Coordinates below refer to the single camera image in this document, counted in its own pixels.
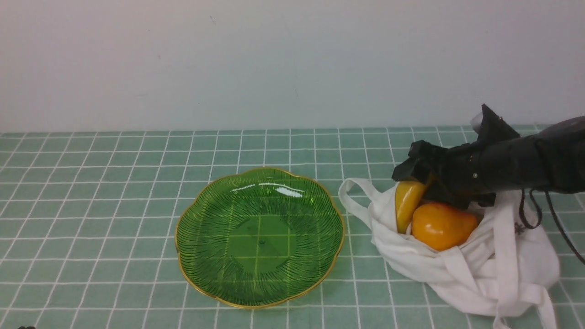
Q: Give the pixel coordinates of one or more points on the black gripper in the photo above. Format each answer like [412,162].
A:
[496,167]

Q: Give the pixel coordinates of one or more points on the yellow banana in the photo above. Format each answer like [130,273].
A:
[408,195]

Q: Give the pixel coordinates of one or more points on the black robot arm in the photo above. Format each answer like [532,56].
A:
[560,159]

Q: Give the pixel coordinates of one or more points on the orange pear-shaped fruit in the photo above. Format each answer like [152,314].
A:
[441,226]

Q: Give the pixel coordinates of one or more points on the white cloth bag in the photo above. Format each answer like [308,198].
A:
[496,272]

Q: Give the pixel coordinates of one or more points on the green glass plate gold rim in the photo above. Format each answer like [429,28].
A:
[259,238]

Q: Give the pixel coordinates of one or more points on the green checkered tablecloth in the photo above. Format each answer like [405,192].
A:
[88,219]

